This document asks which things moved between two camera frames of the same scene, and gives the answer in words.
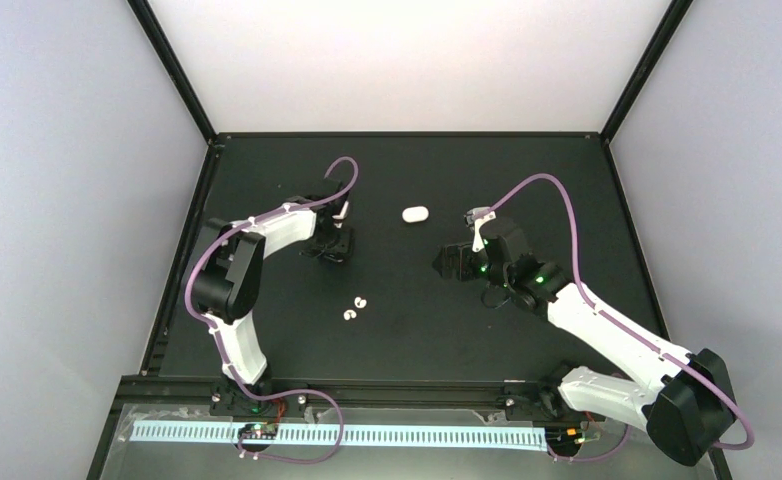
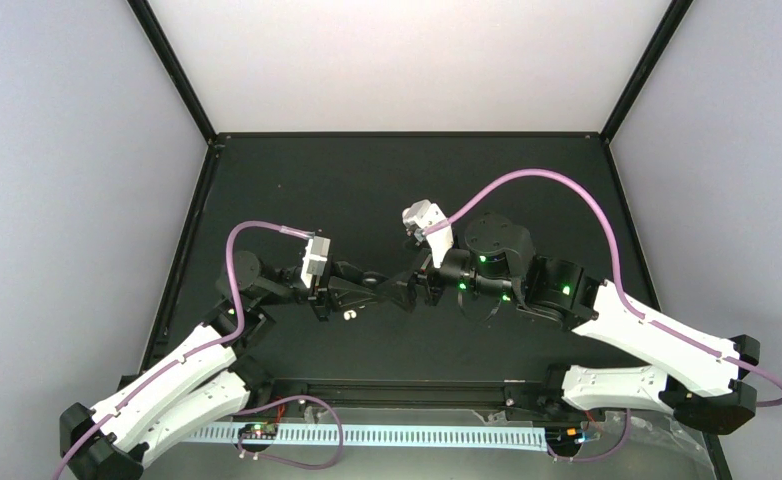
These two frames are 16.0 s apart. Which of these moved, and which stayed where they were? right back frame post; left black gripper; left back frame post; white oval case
Moved: left black gripper
Stayed: right back frame post; white oval case; left back frame post
